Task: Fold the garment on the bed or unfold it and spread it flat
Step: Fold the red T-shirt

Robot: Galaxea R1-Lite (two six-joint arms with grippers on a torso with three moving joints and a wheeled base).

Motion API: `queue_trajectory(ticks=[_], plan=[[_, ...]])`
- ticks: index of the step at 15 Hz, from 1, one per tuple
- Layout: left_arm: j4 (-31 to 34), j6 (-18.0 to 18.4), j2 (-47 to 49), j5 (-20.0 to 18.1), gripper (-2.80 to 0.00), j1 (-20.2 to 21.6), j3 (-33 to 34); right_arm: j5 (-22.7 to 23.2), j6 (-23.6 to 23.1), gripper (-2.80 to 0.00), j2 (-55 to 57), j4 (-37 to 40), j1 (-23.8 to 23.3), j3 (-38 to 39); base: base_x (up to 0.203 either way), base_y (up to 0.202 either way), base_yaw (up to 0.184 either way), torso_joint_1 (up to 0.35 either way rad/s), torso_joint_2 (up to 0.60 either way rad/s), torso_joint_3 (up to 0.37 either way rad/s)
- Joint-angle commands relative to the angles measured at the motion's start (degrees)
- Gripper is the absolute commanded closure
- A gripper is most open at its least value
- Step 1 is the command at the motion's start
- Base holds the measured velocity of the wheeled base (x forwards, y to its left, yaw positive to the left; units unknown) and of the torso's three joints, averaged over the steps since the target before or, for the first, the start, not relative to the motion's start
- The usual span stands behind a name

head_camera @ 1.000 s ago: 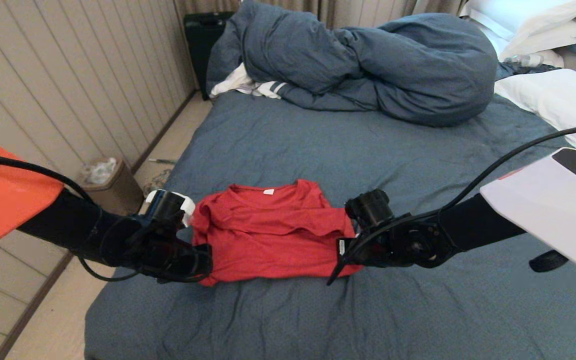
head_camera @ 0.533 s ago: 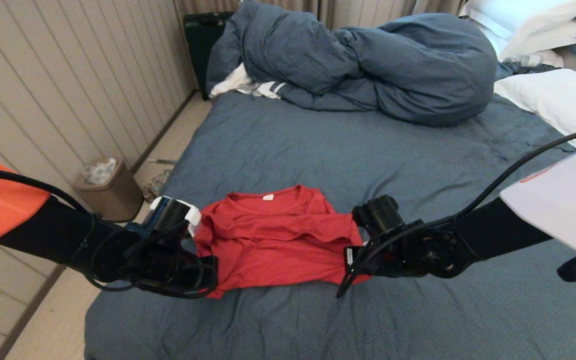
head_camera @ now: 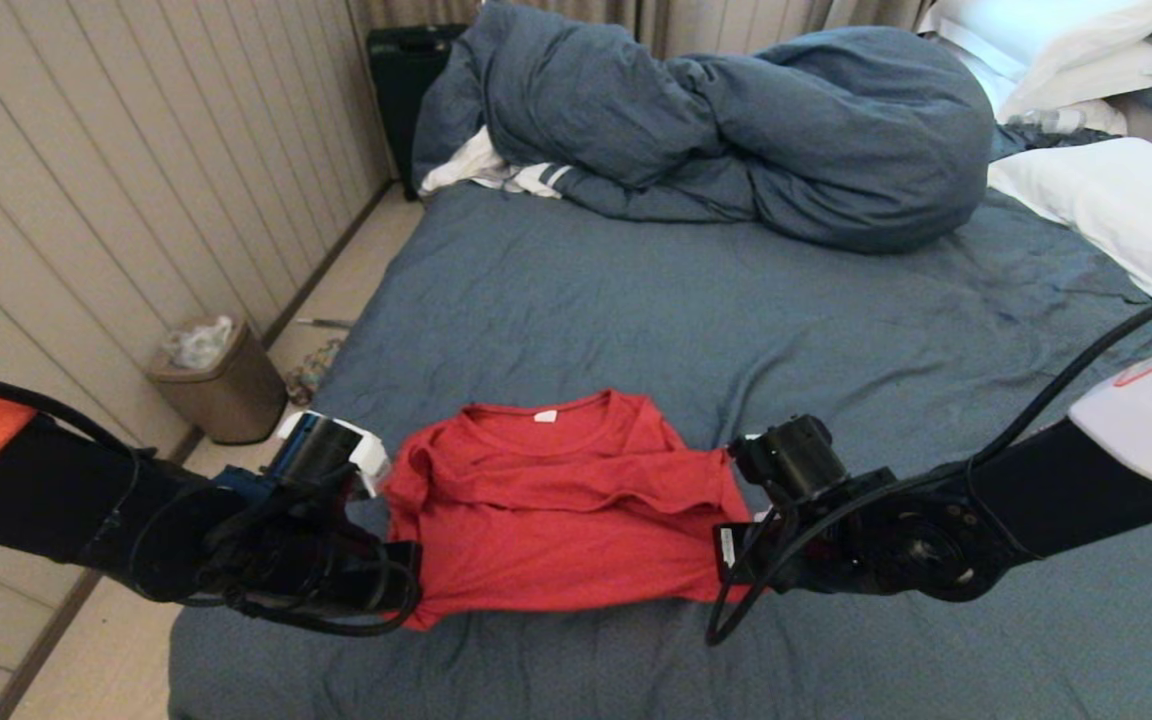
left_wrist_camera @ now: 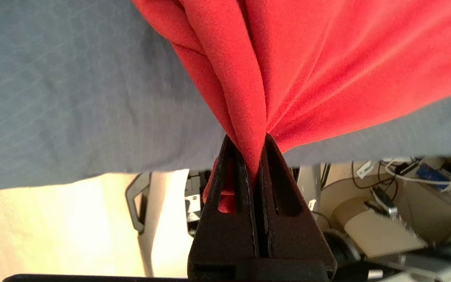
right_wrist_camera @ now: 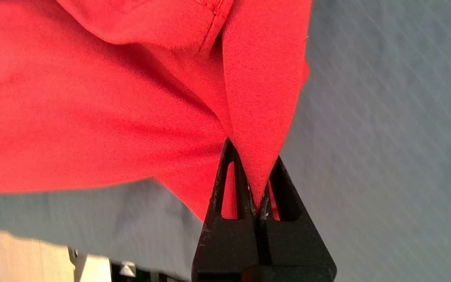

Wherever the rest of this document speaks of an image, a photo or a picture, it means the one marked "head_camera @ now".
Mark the red printed t-shirt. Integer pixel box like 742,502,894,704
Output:
381,390,755,632

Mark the brown trash bin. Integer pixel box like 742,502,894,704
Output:
148,318,289,447

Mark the patterned slipper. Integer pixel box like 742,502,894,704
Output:
286,340,347,406

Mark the crumpled blue duvet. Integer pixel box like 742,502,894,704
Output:
412,3,995,254

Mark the white striped garment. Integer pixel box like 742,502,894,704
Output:
420,127,574,201

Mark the large white pillow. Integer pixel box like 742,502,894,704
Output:
986,138,1152,331

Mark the black suitcase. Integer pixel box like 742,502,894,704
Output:
368,27,472,203

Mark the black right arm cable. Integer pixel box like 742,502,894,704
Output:
704,278,1152,647

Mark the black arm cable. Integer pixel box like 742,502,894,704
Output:
0,365,425,639
704,278,1152,647

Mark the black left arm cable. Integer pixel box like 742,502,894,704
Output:
0,365,425,639

